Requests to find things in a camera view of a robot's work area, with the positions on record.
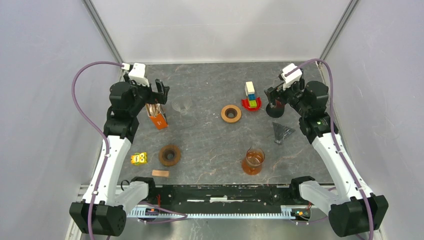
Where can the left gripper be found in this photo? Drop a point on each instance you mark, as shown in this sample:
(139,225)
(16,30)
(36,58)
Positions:
(160,97)

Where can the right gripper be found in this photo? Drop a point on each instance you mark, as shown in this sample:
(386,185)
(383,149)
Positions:
(273,93)

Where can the orange coffee filter box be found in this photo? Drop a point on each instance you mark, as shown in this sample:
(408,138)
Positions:
(157,115)

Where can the amber glass carafe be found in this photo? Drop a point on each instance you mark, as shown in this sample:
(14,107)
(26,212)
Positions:
(253,160)

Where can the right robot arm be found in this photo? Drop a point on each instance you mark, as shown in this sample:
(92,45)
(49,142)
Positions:
(354,208)

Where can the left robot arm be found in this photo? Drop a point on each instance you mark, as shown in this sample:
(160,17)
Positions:
(102,211)

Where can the stacked toy brick tower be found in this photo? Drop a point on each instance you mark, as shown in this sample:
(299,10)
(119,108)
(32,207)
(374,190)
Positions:
(250,90)

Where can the dark red cup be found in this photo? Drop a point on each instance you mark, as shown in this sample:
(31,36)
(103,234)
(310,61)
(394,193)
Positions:
(275,111)

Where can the red plastic lid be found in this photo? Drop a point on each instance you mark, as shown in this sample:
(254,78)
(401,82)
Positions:
(251,105)

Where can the yellow green toy block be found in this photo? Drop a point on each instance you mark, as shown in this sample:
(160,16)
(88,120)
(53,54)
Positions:
(139,158)

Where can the small wooden block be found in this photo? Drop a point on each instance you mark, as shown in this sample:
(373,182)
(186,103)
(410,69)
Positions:
(160,173)

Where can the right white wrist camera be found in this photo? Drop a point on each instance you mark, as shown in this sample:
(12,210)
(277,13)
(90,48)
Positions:
(290,74)

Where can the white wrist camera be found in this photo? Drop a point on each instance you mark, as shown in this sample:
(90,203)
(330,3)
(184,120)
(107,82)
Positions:
(290,74)
(135,72)

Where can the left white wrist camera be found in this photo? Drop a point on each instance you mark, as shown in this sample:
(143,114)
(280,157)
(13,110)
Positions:
(135,72)

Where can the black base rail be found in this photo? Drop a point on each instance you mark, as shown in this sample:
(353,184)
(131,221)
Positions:
(224,198)

